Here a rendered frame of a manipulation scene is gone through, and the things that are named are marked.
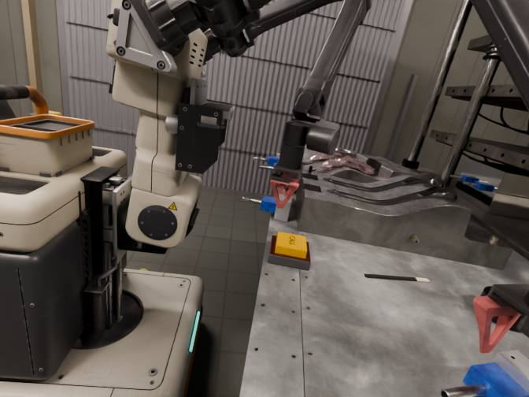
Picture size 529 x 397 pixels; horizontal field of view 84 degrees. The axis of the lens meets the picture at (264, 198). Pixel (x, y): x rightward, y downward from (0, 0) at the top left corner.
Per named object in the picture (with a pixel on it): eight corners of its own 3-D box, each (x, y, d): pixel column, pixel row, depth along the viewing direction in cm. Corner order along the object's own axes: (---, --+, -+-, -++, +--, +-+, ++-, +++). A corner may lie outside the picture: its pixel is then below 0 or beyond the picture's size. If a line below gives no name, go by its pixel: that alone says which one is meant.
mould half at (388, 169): (285, 191, 99) (291, 158, 95) (268, 168, 122) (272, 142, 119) (410, 202, 112) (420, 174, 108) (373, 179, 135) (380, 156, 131)
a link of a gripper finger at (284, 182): (294, 204, 77) (302, 170, 74) (292, 214, 71) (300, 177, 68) (269, 198, 78) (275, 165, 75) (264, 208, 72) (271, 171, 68)
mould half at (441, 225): (297, 231, 72) (308, 178, 67) (295, 195, 96) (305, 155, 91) (502, 270, 71) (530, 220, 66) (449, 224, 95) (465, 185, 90)
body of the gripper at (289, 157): (301, 171, 78) (308, 143, 76) (298, 181, 69) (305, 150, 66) (278, 166, 79) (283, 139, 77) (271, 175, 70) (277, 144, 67)
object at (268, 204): (238, 210, 77) (241, 191, 75) (243, 204, 82) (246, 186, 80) (286, 222, 76) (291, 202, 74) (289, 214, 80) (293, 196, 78)
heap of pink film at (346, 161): (317, 174, 103) (323, 152, 100) (301, 161, 119) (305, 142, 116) (381, 181, 110) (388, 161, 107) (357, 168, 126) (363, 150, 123)
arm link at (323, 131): (307, 113, 78) (301, 90, 70) (350, 122, 73) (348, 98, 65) (289, 151, 75) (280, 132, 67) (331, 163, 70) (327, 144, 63)
